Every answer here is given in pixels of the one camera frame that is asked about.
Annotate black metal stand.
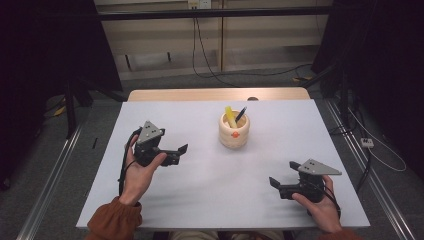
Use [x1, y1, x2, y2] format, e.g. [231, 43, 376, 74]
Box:
[63, 76, 128, 139]
[309, 59, 354, 129]

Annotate white table mat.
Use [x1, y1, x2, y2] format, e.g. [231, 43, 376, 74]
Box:
[75, 99, 371, 231]

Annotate hand-held gripper cable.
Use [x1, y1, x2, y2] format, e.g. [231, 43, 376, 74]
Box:
[118, 127, 143, 198]
[321, 184, 342, 219]

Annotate white wall outlet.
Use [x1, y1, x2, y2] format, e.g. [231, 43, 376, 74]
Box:
[187, 0, 213, 10]

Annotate right hand-held gripper cable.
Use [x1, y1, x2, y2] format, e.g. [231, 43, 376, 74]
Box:
[321, 184, 342, 219]

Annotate metal floor rail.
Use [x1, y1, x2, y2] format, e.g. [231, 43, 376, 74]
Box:
[324, 99, 418, 240]
[16, 123, 84, 240]

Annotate black pen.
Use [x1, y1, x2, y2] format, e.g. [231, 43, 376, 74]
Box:
[234, 106, 248, 124]

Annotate person's left hand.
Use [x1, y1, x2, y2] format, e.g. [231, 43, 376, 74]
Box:
[118, 134, 168, 207]

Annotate person's legs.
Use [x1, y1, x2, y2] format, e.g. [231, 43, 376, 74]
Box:
[169, 229, 288, 240]

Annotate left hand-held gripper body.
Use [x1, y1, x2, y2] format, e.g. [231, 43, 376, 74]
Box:
[133, 120, 183, 168]

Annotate left hand-held gripper cable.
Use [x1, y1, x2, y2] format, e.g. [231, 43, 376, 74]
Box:
[118, 127, 143, 198]

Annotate black curtain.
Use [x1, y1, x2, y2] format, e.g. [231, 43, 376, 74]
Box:
[311, 0, 424, 171]
[0, 0, 123, 191]

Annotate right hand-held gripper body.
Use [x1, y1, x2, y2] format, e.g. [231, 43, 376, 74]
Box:
[279, 158, 343, 203]

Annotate black horizontal bar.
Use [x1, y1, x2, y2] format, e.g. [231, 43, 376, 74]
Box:
[98, 6, 334, 22]

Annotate cream ribbed pen holder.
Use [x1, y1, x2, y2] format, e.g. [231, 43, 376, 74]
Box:
[218, 110, 251, 150]

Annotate thick black floor cable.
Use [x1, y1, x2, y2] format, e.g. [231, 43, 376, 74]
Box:
[355, 147, 373, 193]

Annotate white cable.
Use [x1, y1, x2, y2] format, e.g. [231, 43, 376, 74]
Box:
[348, 106, 408, 173]

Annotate person's right hand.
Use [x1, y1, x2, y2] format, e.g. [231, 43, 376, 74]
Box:
[292, 175, 343, 234]

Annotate yellow highlighter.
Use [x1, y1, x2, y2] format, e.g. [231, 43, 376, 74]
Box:
[224, 105, 238, 129]

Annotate light wooden cabinet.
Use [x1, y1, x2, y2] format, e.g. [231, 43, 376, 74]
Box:
[93, 0, 334, 81]

